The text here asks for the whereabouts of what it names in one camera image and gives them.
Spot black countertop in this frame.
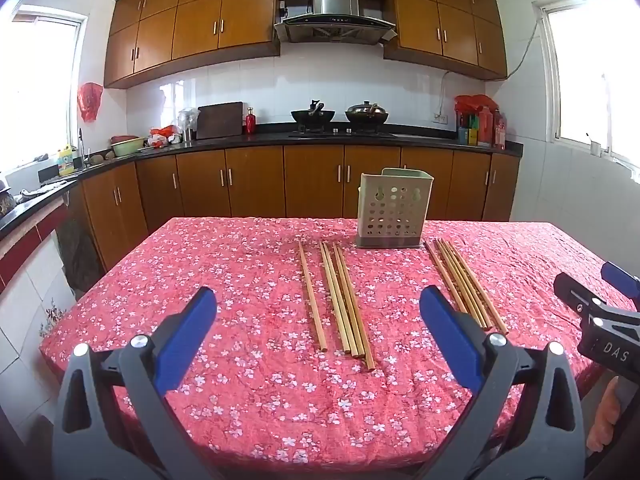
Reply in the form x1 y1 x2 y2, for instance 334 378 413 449
0 122 524 246

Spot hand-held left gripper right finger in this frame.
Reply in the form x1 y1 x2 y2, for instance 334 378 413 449
419 285 587 480

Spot wooden wall cabinet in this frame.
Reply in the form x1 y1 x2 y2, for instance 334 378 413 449
384 0 508 81
103 0 281 89

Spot black gas stove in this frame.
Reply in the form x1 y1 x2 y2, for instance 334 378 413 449
288 129 397 139

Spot white wall cable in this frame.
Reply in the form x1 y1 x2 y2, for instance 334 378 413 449
438 7 543 116

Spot white rag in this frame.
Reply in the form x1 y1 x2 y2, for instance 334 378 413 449
20 180 76 198

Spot green basin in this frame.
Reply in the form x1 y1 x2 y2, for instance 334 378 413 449
111 136 146 157

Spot red plastic bag on wall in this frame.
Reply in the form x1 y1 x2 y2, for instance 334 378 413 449
77 82 104 123

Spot dark hanging bag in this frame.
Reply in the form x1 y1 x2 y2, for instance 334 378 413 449
55 217 103 293

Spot person's right hand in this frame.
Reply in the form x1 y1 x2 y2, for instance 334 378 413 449
586 375 622 455

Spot clear jar with bag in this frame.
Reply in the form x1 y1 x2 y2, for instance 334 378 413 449
178 108 200 142

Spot window beside sink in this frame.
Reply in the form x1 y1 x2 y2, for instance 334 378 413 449
0 5 88 171

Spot red floral tablecloth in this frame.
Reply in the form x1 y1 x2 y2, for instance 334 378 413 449
39 216 640 480

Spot window beside table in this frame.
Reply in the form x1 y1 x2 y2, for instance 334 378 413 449
532 0 640 161

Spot wok with lid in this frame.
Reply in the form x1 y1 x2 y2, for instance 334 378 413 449
345 101 390 127

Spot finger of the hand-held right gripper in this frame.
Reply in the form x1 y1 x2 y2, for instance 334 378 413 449
601 261 640 307
553 271 610 328

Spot perforated pale green utensil holder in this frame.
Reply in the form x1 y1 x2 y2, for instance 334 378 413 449
356 167 435 249

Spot black wok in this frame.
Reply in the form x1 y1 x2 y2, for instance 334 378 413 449
291 100 337 128

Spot dark cutting board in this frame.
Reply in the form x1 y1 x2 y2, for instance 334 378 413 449
196 102 245 140

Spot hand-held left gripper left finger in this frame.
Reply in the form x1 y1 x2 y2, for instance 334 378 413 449
51 286 218 480

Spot wooden base cabinets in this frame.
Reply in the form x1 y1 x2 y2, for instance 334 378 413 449
80 145 521 272

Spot dark ceramic jar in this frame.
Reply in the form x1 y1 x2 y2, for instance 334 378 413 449
0 175 18 218

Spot steel range hood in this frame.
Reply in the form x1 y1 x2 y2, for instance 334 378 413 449
273 0 397 45

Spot red and white plastic bag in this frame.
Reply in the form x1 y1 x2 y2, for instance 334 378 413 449
148 125 182 149

